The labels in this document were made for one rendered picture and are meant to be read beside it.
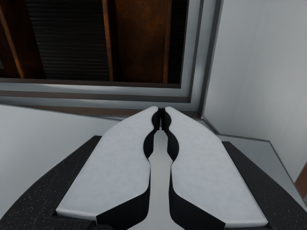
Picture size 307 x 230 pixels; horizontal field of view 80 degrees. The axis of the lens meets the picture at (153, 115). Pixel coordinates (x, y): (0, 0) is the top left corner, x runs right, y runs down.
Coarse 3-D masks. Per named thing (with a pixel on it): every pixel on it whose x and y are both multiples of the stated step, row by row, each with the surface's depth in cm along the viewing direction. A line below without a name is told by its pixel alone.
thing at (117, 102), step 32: (192, 0) 12; (192, 32) 13; (192, 64) 14; (0, 96) 14; (32, 96) 15; (64, 96) 15; (96, 96) 15; (128, 96) 15; (160, 96) 15; (192, 96) 14
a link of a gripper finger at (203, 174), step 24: (168, 120) 11; (192, 120) 10; (168, 144) 10; (192, 144) 8; (216, 144) 8; (192, 168) 7; (216, 168) 7; (192, 192) 6; (216, 192) 6; (240, 192) 6; (192, 216) 6; (216, 216) 5; (240, 216) 5; (264, 216) 5
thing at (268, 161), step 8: (264, 152) 14; (272, 152) 14; (264, 160) 15; (272, 160) 15; (280, 160) 15; (264, 168) 15; (272, 168) 15; (280, 168) 15; (272, 176) 16; (280, 176) 16; (288, 176) 16; (280, 184) 16; (288, 184) 16; (288, 192) 16; (296, 192) 16; (296, 200) 17
